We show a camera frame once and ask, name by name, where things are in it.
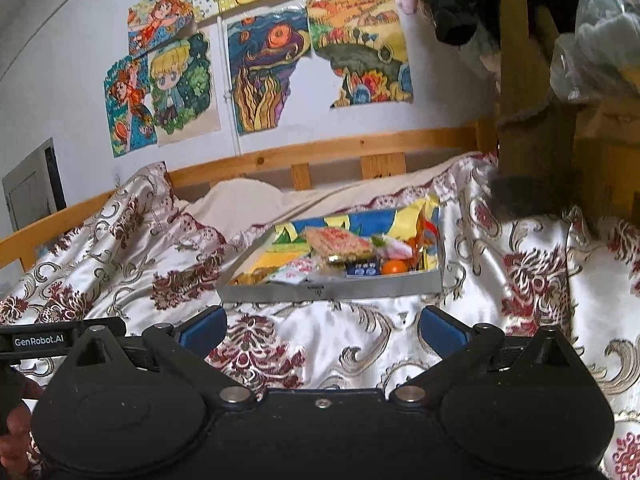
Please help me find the person's left hand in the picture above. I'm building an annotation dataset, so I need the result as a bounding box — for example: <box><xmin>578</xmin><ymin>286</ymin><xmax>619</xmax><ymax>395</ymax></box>
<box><xmin>0</xmin><ymin>381</ymin><xmax>46</xmax><ymax>478</ymax></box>

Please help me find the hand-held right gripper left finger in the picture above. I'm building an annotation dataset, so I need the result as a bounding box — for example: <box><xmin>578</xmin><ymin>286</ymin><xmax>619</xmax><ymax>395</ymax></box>
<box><xmin>65</xmin><ymin>305</ymin><xmax>256</xmax><ymax>408</ymax></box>

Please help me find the plastic bag of clothes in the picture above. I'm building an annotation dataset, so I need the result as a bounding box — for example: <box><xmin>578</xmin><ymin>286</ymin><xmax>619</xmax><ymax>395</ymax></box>
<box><xmin>550</xmin><ymin>0</ymin><xmax>640</xmax><ymax>106</ymax></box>

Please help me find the grey door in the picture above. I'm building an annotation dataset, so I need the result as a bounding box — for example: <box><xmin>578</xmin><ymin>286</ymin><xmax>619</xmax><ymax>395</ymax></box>
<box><xmin>1</xmin><ymin>137</ymin><xmax>67</xmax><ymax>233</ymax></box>

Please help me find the white wall pipe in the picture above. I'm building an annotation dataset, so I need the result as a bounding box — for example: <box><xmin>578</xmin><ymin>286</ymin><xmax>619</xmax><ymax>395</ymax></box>
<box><xmin>216</xmin><ymin>16</ymin><xmax>243</xmax><ymax>157</ymax></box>

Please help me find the blonde child drawing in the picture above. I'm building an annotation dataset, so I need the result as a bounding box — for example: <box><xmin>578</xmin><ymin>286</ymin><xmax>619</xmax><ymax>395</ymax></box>
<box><xmin>149</xmin><ymin>30</ymin><xmax>222</xmax><ymax>148</ymax></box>

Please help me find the torn landscape drawing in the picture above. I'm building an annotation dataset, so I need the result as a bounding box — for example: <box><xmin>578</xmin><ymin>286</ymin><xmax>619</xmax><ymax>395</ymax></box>
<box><xmin>305</xmin><ymin>0</ymin><xmax>416</xmax><ymax>109</ymax></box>

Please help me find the pink white snack packet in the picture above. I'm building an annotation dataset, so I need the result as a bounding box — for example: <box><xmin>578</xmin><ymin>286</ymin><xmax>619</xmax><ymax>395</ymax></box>
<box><xmin>372</xmin><ymin>236</ymin><xmax>418</xmax><ymax>261</ymax></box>

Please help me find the white pickled vegetable packet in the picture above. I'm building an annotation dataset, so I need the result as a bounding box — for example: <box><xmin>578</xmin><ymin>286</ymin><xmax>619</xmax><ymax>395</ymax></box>
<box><xmin>270</xmin><ymin>259</ymin><xmax>313</xmax><ymax>283</ymax></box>

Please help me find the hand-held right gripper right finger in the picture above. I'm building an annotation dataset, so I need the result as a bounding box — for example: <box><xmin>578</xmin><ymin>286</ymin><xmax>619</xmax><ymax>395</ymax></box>
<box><xmin>390</xmin><ymin>305</ymin><xmax>581</xmax><ymax>408</ymax></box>

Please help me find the starry swirl drawing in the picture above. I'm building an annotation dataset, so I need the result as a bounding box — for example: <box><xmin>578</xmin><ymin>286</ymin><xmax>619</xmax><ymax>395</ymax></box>
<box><xmin>226</xmin><ymin>7</ymin><xmax>313</xmax><ymax>136</ymax></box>

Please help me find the rice cracker packet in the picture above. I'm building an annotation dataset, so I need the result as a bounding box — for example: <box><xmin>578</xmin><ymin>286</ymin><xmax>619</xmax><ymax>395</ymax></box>
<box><xmin>304</xmin><ymin>226</ymin><xmax>375</xmax><ymax>265</ymax></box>

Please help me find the beige bed sheet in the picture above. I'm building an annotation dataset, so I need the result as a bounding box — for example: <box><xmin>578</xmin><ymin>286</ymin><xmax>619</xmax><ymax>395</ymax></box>
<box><xmin>187</xmin><ymin>152</ymin><xmax>476</xmax><ymax>241</ymax></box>

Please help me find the blue snack packet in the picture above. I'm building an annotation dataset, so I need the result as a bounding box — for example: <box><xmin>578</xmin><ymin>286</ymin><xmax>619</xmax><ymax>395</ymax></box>
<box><xmin>346</xmin><ymin>260</ymin><xmax>382</xmax><ymax>279</ymax></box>

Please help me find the grey box with painted bottom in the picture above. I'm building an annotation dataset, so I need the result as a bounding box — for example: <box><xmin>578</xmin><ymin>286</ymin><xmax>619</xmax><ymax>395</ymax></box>
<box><xmin>215</xmin><ymin>195</ymin><xmax>445</xmax><ymax>306</ymax></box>

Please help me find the wooden ladder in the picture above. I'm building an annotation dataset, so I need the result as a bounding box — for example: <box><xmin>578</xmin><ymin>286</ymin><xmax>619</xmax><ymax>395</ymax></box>
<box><xmin>495</xmin><ymin>0</ymin><xmax>581</xmax><ymax>221</ymax></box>

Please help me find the wooden bunk frame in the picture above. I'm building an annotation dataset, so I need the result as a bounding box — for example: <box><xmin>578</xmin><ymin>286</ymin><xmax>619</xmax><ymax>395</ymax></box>
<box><xmin>572</xmin><ymin>100</ymin><xmax>640</xmax><ymax>231</ymax></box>

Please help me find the floral satin blanket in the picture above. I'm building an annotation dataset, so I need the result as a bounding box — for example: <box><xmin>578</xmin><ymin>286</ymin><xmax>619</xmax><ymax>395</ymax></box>
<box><xmin>0</xmin><ymin>152</ymin><xmax>640</xmax><ymax>480</ymax></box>

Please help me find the swimming girl drawing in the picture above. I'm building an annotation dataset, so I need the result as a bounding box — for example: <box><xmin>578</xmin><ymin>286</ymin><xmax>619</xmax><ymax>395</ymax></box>
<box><xmin>103</xmin><ymin>55</ymin><xmax>157</xmax><ymax>158</ymax></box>

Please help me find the red-haired girl drawing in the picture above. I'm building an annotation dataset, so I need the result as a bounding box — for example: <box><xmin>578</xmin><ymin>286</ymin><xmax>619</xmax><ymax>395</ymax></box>
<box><xmin>127</xmin><ymin>0</ymin><xmax>196</xmax><ymax>56</ymax></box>

